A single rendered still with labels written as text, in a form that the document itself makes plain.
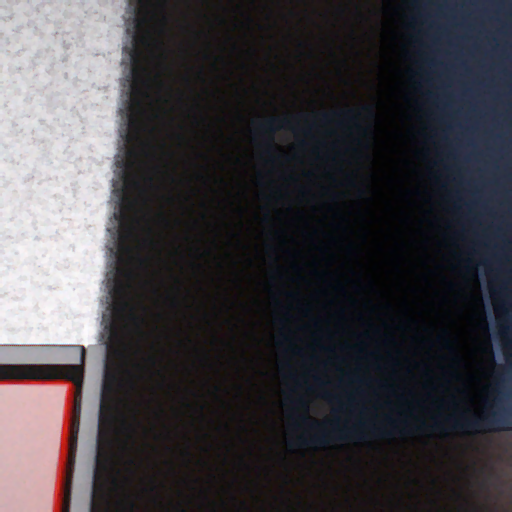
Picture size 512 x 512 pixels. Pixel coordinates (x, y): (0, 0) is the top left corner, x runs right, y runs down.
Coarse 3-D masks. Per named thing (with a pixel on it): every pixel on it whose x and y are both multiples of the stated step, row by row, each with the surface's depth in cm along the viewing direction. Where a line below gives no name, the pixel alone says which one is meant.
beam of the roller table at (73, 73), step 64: (0, 0) 40; (64, 0) 40; (128, 0) 40; (0, 64) 39; (64, 64) 39; (128, 64) 39; (0, 128) 38; (64, 128) 38; (128, 128) 38; (0, 192) 37; (64, 192) 37; (128, 192) 38; (0, 256) 36; (64, 256) 36; (128, 256) 38; (0, 320) 35; (64, 320) 35; (128, 320) 38; (128, 384) 38; (128, 448) 38
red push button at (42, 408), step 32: (0, 384) 33; (32, 384) 33; (64, 384) 33; (0, 416) 33; (32, 416) 33; (64, 416) 33; (0, 448) 32; (32, 448) 32; (64, 448) 32; (0, 480) 32; (32, 480) 32; (64, 480) 32
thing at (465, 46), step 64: (384, 0) 98; (448, 0) 88; (384, 64) 103; (448, 64) 94; (256, 128) 144; (320, 128) 144; (384, 128) 110; (448, 128) 101; (320, 192) 140; (384, 192) 118; (448, 192) 109; (320, 256) 133; (384, 256) 127; (448, 256) 119; (320, 320) 134; (384, 320) 133; (448, 320) 131; (320, 384) 131; (384, 384) 130; (448, 384) 130; (320, 448) 128
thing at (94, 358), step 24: (0, 360) 33; (24, 360) 33; (48, 360) 33; (72, 360) 33; (96, 360) 33; (96, 384) 33; (96, 408) 32; (96, 432) 32; (96, 456) 32; (72, 480) 32; (96, 480) 32; (72, 504) 31; (96, 504) 32
